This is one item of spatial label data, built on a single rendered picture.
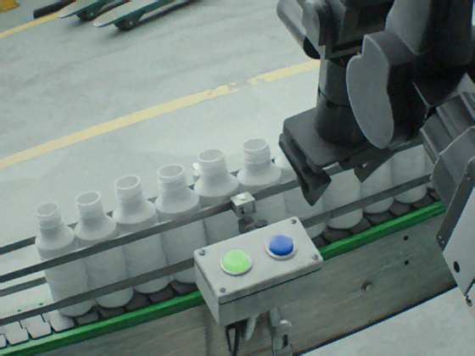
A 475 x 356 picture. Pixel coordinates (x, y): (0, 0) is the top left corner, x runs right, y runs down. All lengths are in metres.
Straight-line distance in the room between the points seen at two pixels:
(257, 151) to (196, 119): 2.77
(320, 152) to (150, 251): 0.47
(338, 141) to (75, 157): 3.13
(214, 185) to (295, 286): 0.19
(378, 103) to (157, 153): 3.19
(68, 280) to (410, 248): 0.52
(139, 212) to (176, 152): 2.58
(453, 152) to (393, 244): 0.80
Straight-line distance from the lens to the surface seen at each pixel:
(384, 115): 0.79
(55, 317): 1.43
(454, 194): 0.74
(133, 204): 1.36
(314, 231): 1.48
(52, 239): 1.35
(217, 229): 1.42
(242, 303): 1.27
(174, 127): 4.13
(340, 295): 1.53
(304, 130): 0.99
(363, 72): 0.80
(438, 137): 0.76
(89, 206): 1.34
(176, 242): 1.39
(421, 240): 1.56
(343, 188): 1.46
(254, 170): 1.40
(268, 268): 1.26
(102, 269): 1.38
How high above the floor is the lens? 1.82
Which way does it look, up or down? 29 degrees down
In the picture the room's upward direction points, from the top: 9 degrees counter-clockwise
